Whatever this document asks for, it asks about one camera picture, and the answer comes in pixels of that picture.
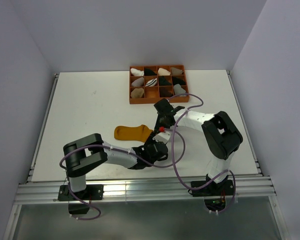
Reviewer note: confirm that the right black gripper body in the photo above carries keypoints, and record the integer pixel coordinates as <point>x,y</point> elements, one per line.
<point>160,122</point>

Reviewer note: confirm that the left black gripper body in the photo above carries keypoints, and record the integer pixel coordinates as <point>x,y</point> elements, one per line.
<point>148,144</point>

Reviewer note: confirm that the mustard yellow sock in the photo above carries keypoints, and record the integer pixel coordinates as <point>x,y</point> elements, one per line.
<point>138,133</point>

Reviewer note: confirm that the dark brown sock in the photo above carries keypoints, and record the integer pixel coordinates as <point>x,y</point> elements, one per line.
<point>165,92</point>

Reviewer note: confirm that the grey sock black stripes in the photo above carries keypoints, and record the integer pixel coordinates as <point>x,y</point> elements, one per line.
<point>179,91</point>

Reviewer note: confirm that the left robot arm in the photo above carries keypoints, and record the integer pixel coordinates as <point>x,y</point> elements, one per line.
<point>85,154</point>

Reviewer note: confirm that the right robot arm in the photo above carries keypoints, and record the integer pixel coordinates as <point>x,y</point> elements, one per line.
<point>222,136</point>

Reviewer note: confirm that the dark green rolled sock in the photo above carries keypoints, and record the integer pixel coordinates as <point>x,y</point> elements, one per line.
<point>163,81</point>

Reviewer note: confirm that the orange compartment tray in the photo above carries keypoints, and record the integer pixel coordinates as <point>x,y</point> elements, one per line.
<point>151,94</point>

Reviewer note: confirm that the beige rolled sock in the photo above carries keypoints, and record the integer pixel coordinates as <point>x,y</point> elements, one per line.
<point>137,93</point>

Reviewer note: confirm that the white black striped rolled sock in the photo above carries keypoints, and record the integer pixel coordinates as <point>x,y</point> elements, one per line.
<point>151,82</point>

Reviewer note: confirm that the black rolled sock right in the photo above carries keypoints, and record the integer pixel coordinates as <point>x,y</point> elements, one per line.
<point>178,81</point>

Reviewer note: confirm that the grey rolled sock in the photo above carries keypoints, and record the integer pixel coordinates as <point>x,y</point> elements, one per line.
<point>138,82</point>

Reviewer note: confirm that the cream rolled sock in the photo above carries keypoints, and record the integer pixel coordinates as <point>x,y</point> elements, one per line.
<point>163,72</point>

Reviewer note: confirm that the taupe rolled sock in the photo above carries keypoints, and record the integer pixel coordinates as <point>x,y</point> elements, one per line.
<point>176,71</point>

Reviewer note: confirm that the black rolled sock top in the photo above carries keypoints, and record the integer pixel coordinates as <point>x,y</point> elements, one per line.
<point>149,72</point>

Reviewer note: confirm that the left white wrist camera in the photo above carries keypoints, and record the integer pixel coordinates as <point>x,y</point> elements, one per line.
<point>163,135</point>

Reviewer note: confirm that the aluminium frame rail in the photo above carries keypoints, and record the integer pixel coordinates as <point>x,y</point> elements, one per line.
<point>143,190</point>

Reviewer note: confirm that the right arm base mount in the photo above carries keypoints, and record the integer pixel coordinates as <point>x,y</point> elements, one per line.
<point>218,197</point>

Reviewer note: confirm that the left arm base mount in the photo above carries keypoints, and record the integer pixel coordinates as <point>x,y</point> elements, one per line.
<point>92,192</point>

